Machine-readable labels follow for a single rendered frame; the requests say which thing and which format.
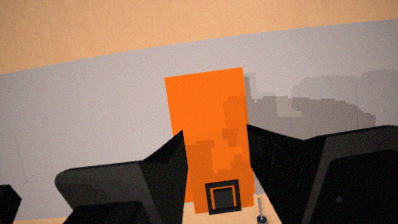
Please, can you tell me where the grey panel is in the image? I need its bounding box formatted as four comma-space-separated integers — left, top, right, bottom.
0, 19, 398, 221

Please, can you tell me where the awl with brown handle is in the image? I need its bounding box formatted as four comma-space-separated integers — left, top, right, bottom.
257, 198, 268, 224

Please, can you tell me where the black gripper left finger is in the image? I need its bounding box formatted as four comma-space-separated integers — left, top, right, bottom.
54, 129, 188, 224

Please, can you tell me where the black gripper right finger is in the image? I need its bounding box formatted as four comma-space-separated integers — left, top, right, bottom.
247, 124, 398, 224

